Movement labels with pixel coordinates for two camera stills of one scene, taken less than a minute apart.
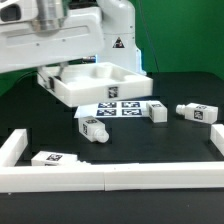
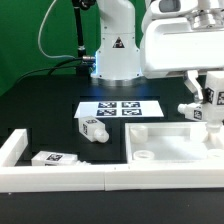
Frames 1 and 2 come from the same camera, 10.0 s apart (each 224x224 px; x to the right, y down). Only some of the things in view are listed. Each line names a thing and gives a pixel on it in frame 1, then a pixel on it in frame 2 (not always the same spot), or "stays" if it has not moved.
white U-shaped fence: [207, 175] stays
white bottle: [156, 111] to [214, 101]
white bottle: [93, 129] stays
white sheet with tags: [114, 109] stays
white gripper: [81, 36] to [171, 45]
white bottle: [199, 112] stays
